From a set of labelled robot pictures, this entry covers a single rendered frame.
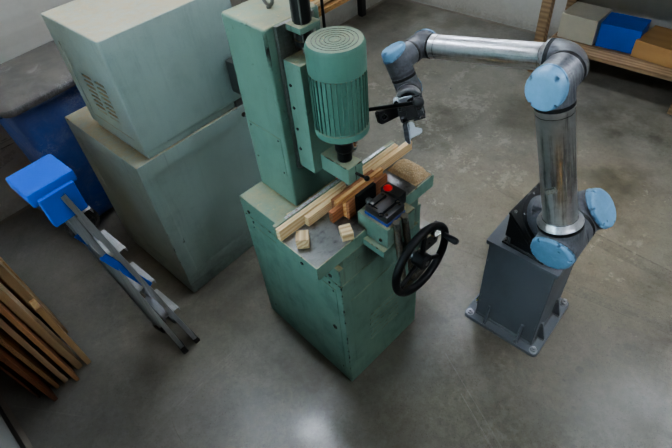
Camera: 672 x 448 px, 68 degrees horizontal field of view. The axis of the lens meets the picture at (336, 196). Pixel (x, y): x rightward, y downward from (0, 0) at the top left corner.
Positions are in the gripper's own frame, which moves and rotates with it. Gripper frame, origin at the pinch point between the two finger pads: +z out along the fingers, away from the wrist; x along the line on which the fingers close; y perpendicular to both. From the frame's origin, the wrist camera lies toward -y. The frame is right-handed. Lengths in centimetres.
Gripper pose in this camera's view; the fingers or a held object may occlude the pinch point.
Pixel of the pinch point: (400, 123)
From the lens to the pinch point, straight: 160.7
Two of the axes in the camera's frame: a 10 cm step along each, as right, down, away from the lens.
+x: 3.4, 8.4, 4.2
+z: -1.5, 4.9, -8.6
